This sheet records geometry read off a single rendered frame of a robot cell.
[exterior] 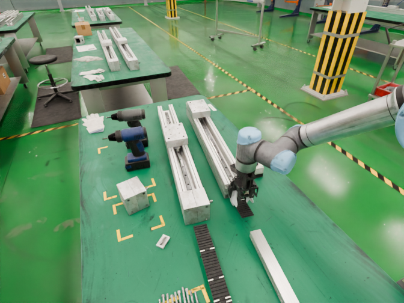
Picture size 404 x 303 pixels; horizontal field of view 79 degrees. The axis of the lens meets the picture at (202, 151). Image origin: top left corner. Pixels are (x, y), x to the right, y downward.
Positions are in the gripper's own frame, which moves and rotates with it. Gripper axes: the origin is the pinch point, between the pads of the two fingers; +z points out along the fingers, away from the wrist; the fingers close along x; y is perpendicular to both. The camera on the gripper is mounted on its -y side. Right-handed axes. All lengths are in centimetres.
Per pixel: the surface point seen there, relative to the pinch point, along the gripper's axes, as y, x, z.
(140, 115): -53, -34, -18
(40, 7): -1452, -444, 60
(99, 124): -84, -62, 1
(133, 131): -36, -39, -19
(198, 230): 10.4, -20.0, -1.3
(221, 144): -31.9, 2.6, -6.4
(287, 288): 36.6, 0.8, -0.8
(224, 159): -24.7, 1.9, -2.4
